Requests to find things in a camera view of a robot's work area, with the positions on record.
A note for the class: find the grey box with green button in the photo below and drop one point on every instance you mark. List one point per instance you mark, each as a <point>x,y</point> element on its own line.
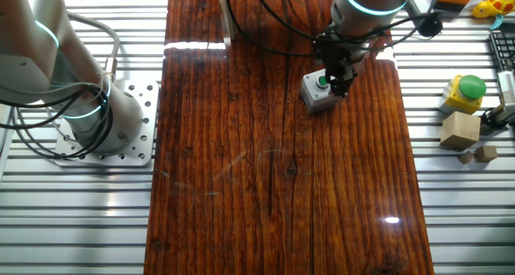
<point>318,98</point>

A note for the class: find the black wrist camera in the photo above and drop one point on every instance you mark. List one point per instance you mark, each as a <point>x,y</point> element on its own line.
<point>429,25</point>

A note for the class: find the large wooden cube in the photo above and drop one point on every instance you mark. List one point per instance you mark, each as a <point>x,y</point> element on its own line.
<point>460,130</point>

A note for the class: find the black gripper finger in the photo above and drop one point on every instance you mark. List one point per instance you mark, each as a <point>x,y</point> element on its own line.
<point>346,82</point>
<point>332,76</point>

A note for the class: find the yellow turtle toy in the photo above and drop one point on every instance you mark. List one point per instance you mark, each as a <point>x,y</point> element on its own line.
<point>497,3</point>

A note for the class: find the small wooden cube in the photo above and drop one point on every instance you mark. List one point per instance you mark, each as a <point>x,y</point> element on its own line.
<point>487,153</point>

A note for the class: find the aluminium robot mounting plate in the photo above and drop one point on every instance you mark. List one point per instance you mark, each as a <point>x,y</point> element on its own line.
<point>148,118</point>

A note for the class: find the black keyboard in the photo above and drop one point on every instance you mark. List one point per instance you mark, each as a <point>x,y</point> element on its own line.
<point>503,50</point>

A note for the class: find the grey device with grille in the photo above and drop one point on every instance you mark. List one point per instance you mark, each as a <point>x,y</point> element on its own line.
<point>507,88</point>

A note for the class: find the wood grain mat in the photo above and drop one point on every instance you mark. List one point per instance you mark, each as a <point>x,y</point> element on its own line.
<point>241,146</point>

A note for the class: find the grey camera bracket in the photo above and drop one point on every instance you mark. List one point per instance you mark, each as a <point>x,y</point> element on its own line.
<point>416,3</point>

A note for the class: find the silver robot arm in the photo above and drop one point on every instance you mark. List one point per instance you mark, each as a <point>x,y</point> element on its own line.
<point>32,46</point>

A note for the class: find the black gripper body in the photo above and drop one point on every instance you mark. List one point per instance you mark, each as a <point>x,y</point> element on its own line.
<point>338,52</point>

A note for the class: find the yellow box green mushroom button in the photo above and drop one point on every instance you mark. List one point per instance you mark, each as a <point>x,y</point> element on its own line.
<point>456,100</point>

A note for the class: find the tiny wooden cube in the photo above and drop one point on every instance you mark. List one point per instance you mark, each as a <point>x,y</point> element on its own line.
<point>466,157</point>

